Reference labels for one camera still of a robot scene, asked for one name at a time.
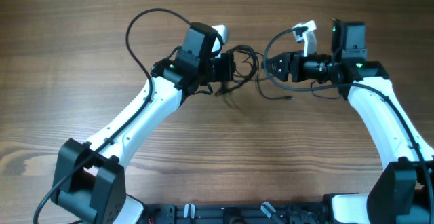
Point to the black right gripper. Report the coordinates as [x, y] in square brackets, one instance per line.
[287, 58]

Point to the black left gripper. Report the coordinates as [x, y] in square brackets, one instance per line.
[228, 68]

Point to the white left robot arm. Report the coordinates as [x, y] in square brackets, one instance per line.
[89, 180]

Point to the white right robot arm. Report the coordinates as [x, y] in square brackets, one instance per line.
[404, 191]

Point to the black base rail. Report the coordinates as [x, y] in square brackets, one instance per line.
[292, 213]

